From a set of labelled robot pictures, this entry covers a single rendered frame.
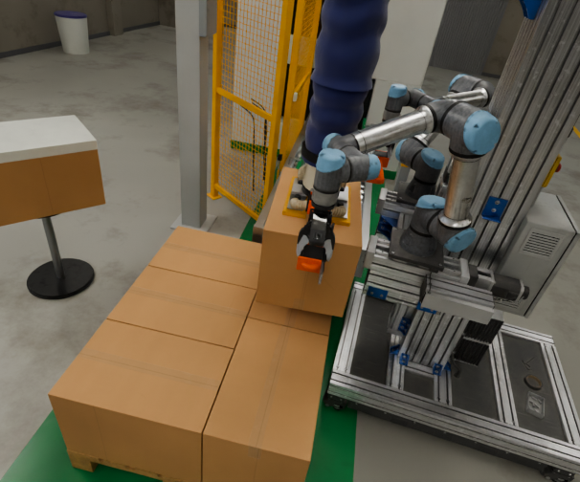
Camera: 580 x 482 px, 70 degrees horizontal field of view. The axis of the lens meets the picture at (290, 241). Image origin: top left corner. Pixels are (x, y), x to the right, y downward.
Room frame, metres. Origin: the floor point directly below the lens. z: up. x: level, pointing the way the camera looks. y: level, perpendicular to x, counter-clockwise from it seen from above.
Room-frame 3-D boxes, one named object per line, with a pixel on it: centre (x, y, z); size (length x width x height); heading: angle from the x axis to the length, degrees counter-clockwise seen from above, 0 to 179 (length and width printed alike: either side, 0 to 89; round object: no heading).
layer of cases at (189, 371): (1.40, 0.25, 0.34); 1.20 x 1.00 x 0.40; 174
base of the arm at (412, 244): (1.47, -0.53, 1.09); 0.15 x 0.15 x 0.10
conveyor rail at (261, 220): (3.24, 0.09, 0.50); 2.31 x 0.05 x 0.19; 174
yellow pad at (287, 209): (1.67, -0.01, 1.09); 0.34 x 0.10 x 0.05; 178
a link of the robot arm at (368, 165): (1.14, -0.16, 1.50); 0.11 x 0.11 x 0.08; 28
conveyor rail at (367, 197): (3.17, -0.56, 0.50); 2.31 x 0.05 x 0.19; 174
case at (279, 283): (1.66, -0.10, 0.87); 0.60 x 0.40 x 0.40; 178
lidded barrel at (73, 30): (7.60, 4.25, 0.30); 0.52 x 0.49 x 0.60; 77
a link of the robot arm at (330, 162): (1.08, -0.08, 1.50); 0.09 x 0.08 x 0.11; 118
